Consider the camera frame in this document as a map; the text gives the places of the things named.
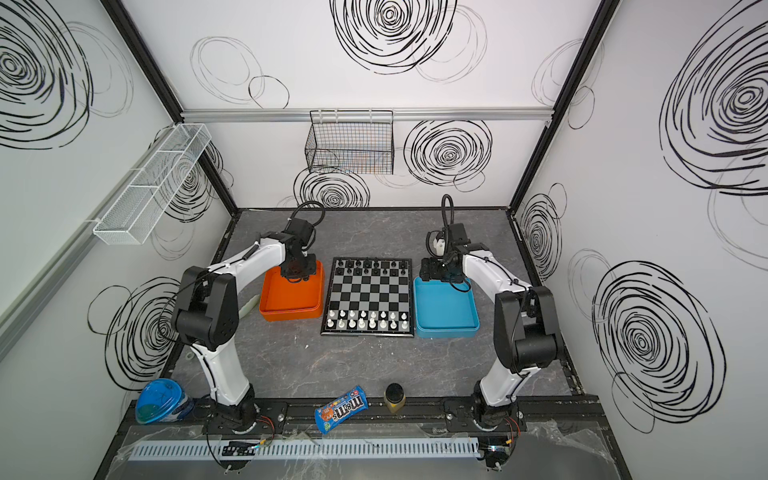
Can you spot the black white chessboard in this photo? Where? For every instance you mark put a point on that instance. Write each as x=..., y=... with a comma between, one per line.
x=371, y=297

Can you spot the green metal tongs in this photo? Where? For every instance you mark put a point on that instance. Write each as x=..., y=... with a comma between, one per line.
x=248, y=306

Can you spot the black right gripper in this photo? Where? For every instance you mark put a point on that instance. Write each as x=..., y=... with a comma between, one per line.
x=441, y=271

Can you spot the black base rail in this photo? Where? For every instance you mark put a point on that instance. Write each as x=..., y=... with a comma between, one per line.
x=455, y=414

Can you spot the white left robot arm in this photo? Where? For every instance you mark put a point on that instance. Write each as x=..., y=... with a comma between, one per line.
x=206, y=313

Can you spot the yellow jar black lid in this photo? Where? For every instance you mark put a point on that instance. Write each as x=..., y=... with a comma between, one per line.
x=394, y=397

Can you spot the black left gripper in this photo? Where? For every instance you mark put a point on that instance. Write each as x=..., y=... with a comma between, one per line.
x=298, y=270

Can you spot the blue candy bag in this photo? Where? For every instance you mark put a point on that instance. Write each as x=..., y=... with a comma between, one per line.
x=329, y=416

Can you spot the blue plastic tray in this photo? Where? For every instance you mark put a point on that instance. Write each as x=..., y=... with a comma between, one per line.
x=444, y=310

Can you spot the orange plastic tray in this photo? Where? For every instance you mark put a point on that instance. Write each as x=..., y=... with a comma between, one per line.
x=282, y=299

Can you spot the blue lidded container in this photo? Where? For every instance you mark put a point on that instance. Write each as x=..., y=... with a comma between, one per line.
x=162, y=401

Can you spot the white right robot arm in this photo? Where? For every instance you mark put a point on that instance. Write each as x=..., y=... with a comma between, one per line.
x=526, y=332

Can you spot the white slotted cable duct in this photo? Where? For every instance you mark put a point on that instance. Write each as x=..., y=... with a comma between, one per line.
x=305, y=449

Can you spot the black wire basket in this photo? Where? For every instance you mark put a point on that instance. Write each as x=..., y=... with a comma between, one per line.
x=351, y=140

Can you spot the clear wall shelf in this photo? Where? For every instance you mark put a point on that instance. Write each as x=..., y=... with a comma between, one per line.
x=133, y=215

